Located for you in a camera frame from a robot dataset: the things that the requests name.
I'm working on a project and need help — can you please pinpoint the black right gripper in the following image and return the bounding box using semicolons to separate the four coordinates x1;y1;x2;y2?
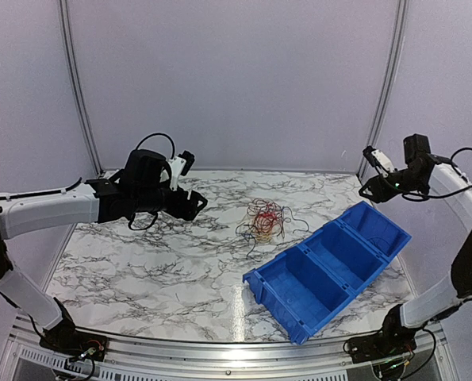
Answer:
358;167;425;204

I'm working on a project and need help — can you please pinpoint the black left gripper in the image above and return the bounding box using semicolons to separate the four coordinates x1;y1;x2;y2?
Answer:
134;184;207;221

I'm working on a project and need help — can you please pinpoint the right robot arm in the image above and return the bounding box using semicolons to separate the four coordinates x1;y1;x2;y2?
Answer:
359;134;472;356

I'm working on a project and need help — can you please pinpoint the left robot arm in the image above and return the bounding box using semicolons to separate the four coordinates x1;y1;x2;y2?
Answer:
0;149;208;353

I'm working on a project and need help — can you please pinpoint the blue three-compartment bin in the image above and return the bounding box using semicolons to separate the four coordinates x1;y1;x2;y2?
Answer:
243;202;411;345

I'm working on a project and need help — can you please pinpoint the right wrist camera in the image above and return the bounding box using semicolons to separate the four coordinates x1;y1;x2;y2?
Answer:
363;145;397;177

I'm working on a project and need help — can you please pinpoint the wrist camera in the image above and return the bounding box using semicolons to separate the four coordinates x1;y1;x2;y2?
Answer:
363;145;397;177
167;150;195;191

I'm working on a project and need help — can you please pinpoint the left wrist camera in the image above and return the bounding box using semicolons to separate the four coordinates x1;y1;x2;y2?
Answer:
167;150;195;191

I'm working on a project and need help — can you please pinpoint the red tangled wire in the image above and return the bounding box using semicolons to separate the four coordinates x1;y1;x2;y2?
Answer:
248;206;282;236

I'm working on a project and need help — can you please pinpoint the yellow tangled wire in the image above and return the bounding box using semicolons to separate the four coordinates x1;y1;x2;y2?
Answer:
239;214;278;244

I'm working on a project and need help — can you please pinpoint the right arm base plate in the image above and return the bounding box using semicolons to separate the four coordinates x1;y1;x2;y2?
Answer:
343;331;416;364

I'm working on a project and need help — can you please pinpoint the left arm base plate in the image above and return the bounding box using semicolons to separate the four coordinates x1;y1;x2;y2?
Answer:
40;331;108;361

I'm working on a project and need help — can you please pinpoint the aluminium front frame rail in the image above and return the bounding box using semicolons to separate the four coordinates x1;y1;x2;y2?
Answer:
0;314;460;380

